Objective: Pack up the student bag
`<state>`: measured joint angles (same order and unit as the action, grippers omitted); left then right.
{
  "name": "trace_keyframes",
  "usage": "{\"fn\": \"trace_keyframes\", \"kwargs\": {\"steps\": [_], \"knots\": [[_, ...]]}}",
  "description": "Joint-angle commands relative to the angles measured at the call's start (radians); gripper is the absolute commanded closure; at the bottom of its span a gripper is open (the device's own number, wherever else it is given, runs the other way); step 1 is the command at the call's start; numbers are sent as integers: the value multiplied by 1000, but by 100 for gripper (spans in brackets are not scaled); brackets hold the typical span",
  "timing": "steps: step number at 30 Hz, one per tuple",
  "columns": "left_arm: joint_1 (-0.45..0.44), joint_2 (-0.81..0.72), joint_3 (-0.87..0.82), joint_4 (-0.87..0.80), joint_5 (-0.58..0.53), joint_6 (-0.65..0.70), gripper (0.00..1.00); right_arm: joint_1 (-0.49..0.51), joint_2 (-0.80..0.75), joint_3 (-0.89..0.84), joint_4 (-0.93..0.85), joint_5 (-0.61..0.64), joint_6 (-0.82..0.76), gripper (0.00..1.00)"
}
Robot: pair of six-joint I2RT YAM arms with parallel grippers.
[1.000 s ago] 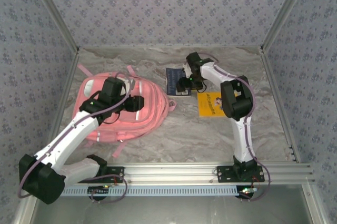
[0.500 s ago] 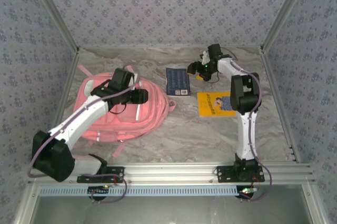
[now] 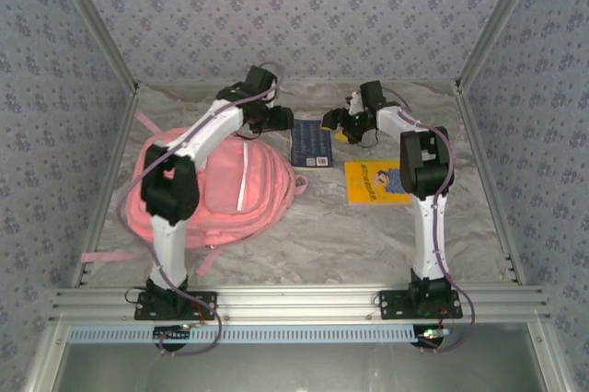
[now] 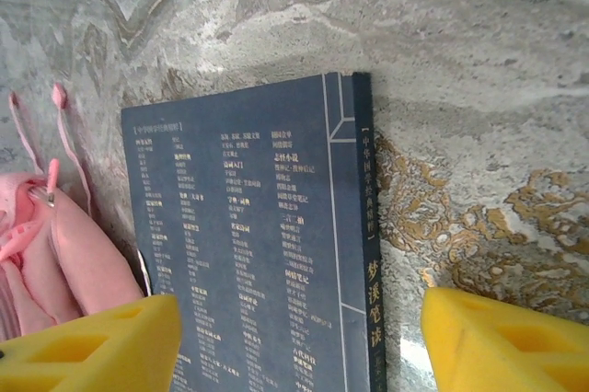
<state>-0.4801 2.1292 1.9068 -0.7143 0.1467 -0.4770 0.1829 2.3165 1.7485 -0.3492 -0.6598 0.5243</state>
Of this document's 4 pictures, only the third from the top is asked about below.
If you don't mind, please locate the dark blue printed book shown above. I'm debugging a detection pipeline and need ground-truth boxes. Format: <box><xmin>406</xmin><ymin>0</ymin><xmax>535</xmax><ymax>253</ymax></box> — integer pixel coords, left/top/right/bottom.
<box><xmin>289</xmin><ymin>118</ymin><xmax>334</xmax><ymax>169</ymax></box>

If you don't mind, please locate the yellow book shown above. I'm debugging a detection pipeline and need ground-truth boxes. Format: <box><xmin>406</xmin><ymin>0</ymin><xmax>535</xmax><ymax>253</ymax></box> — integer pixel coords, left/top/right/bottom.
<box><xmin>343</xmin><ymin>160</ymin><xmax>412</xmax><ymax>207</ymax></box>

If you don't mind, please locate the pink backpack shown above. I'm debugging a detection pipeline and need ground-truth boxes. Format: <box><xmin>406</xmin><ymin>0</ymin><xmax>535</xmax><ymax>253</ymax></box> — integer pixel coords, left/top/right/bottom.
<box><xmin>81</xmin><ymin>110</ymin><xmax>310</xmax><ymax>277</ymax></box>

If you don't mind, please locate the right black controller board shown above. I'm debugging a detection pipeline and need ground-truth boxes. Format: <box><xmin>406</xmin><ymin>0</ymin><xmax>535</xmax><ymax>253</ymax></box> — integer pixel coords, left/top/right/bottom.
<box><xmin>416</xmin><ymin>325</ymin><xmax>450</xmax><ymax>350</ymax></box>

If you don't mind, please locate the black controller board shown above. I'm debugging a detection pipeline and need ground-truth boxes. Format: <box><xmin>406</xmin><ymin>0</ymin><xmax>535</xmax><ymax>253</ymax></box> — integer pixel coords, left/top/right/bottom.
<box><xmin>416</xmin><ymin>325</ymin><xmax>450</xmax><ymax>350</ymax></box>
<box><xmin>154</xmin><ymin>325</ymin><xmax>192</xmax><ymax>350</ymax></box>

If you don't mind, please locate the grey metal sheet panel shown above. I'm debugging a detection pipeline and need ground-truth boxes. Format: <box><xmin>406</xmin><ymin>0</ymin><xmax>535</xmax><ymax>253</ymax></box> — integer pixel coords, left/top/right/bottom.
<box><xmin>27</xmin><ymin>322</ymin><xmax>572</xmax><ymax>392</ymax></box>

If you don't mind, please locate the left black controller board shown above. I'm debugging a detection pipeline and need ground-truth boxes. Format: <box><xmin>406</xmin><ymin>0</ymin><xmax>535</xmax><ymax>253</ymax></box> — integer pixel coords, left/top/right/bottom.
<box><xmin>154</xmin><ymin>325</ymin><xmax>192</xmax><ymax>350</ymax></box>

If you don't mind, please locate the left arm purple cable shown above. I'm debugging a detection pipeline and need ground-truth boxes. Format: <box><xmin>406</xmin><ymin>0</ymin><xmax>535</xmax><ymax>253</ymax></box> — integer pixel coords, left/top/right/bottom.
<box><xmin>119</xmin><ymin>61</ymin><xmax>283</xmax><ymax>301</ymax></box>

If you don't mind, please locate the aluminium table side rail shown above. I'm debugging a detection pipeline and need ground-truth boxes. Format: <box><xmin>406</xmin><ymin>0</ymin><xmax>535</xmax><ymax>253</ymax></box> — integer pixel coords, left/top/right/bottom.
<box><xmin>71</xmin><ymin>87</ymin><xmax>142</xmax><ymax>290</ymax></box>
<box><xmin>453</xmin><ymin>83</ymin><xmax>528</xmax><ymax>286</ymax></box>

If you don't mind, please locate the aluminium frame post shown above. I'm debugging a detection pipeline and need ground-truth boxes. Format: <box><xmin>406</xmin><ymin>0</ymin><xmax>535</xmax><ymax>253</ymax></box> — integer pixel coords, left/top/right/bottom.
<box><xmin>454</xmin><ymin>0</ymin><xmax>552</xmax><ymax>95</ymax></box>
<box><xmin>45</xmin><ymin>0</ymin><xmax>141</xmax><ymax>95</ymax></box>

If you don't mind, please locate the aluminium mounting rail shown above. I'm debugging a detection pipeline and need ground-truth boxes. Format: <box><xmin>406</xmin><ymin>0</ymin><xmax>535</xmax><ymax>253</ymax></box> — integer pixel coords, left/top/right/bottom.
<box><xmin>50</xmin><ymin>285</ymin><xmax>551</xmax><ymax>323</ymax></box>

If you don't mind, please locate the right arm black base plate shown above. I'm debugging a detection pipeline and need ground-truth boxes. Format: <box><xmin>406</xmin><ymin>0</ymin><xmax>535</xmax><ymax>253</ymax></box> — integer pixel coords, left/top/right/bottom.
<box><xmin>377</xmin><ymin>289</ymin><xmax>463</xmax><ymax>321</ymax></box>

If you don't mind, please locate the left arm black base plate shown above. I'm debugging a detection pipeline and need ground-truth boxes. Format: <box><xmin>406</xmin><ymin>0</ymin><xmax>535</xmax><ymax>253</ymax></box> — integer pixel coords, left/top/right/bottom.
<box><xmin>133</xmin><ymin>290</ymin><xmax>218</xmax><ymax>321</ymax></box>

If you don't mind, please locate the light blue slotted cable duct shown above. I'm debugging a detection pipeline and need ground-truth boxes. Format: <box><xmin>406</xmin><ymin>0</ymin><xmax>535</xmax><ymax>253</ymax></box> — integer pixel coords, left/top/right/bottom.
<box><xmin>67</xmin><ymin>325</ymin><xmax>445</xmax><ymax>345</ymax></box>

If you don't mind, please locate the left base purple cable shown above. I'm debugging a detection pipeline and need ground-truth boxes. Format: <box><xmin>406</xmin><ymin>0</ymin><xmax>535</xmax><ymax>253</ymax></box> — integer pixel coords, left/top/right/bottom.
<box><xmin>156</xmin><ymin>304</ymin><xmax>223</xmax><ymax>357</ymax></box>

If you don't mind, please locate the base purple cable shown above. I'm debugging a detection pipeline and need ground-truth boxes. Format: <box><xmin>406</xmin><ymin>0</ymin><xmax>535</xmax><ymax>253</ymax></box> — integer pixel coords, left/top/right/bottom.
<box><xmin>421</xmin><ymin>288</ymin><xmax>476</xmax><ymax>354</ymax></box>
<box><xmin>156</xmin><ymin>304</ymin><xmax>223</xmax><ymax>357</ymax></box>

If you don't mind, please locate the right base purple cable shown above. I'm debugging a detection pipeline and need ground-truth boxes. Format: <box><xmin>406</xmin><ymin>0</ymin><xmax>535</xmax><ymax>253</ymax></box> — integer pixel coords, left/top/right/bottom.
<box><xmin>421</xmin><ymin>288</ymin><xmax>476</xmax><ymax>354</ymax></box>

